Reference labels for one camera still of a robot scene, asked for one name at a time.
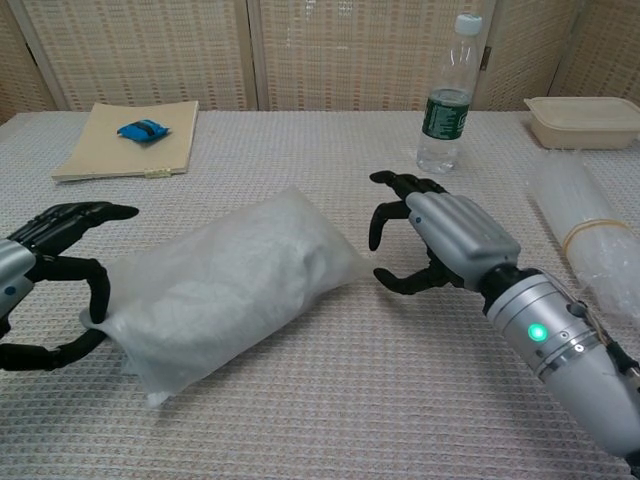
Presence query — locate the blue snack packet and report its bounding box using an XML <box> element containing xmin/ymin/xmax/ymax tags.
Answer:
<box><xmin>116</xmin><ymin>118</ymin><xmax>171</xmax><ymax>147</ymax></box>

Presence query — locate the yellow rubber band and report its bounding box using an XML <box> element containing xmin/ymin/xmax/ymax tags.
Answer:
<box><xmin>561</xmin><ymin>218</ymin><xmax>636</xmax><ymax>254</ymax></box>

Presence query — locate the woven folding screen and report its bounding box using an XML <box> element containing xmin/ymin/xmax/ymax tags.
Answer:
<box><xmin>0</xmin><ymin>0</ymin><xmax>640</xmax><ymax>124</ymax></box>

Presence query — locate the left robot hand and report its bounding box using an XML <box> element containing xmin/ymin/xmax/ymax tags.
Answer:
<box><xmin>0</xmin><ymin>200</ymin><xmax>140</xmax><ymax>373</ymax></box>

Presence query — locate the beige lidded food container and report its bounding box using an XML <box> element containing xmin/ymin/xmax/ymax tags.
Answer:
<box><xmin>523</xmin><ymin>95</ymin><xmax>640</xmax><ymax>151</ymax></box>

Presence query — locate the woven white tablecloth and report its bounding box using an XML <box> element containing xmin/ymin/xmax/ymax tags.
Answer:
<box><xmin>0</xmin><ymin>110</ymin><xmax>640</xmax><ymax>480</ymax></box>

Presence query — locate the clear plastic water bottle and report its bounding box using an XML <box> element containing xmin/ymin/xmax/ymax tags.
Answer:
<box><xmin>415</xmin><ymin>13</ymin><xmax>484</xmax><ymax>175</ymax></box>

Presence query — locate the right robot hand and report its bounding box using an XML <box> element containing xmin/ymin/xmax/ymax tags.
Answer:
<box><xmin>367</xmin><ymin>170</ymin><xmax>522</xmax><ymax>296</ymax></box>

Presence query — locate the transparent plastic bag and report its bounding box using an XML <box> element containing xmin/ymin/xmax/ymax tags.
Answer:
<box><xmin>79</xmin><ymin>185</ymin><xmax>375</xmax><ymax>410</ymax></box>

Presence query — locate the bundle of clear plastic bags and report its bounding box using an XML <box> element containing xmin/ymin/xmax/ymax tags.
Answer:
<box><xmin>524</xmin><ymin>147</ymin><xmax>640</xmax><ymax>321</ymax></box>

